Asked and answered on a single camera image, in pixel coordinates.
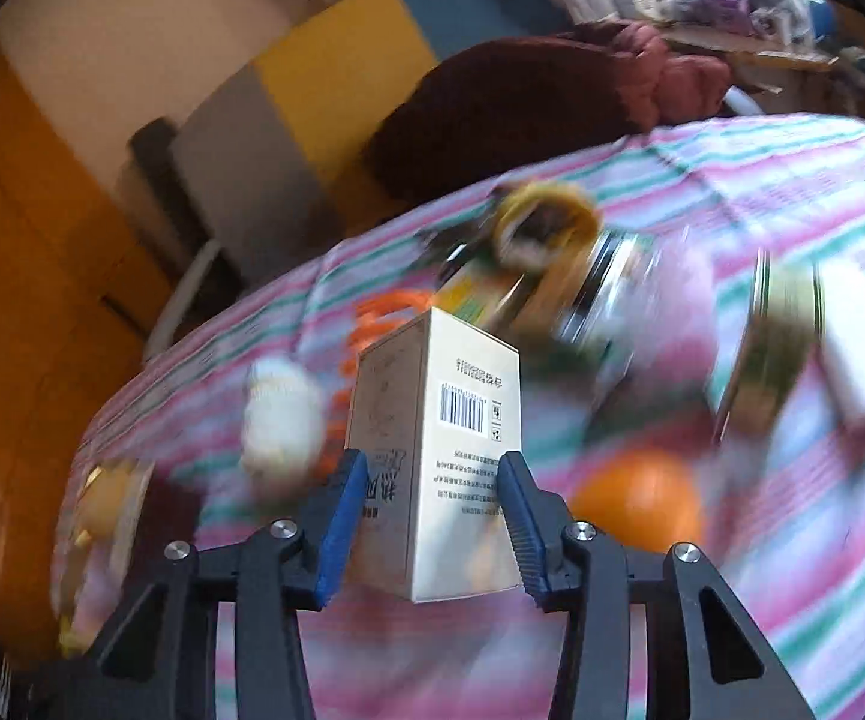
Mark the grey yellow blue chair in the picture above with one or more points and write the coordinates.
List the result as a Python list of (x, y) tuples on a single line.
[(327, 75)]

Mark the striped tablecloth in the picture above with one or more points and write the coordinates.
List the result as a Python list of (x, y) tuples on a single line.
[(777, 540)]

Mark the shiny silver jar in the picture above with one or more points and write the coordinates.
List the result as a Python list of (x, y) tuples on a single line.
[(605, 292)]

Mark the beige cardboard box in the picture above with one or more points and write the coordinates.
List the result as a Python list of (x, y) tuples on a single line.
[(432, 465)]

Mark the cluttered wooden side table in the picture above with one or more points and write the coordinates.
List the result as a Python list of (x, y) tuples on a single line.
[(777, 56)]

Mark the round gold green tin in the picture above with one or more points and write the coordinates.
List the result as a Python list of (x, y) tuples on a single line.
[(774, 337)]

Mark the dark red garment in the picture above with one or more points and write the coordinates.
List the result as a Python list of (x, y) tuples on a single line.
[(507, 112)]

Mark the wooden wardrobe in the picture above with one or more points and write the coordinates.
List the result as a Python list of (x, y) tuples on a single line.
[(27, 277)]

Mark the white box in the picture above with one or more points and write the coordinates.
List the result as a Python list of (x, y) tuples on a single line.
[(864, 360)]

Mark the pink garment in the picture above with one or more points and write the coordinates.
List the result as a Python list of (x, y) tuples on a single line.
[(687, 79)]

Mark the white fluffy ball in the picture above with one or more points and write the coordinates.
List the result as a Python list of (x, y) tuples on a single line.
[(282, 420)]

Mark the purple packet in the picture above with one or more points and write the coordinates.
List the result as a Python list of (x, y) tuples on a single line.
[(721, 13)]

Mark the orange hair claw clip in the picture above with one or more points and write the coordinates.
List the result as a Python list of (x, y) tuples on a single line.
[(384, 315)]

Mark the black rolled mat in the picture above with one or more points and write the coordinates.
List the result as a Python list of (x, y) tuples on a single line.
[(159, 165)]

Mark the gold metal tin box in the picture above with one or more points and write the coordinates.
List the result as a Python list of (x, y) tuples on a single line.
[(174, 517)]

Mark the yellow tape roll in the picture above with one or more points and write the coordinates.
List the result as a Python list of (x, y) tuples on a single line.
[(511, 210)]

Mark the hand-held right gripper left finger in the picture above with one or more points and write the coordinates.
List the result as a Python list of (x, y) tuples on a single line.
[(339, 532)]

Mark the orange fruit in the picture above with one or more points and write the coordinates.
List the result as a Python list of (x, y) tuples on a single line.
[(639, 499)]

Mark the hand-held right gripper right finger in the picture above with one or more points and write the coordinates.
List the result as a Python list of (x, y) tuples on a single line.
[(526, 540)]

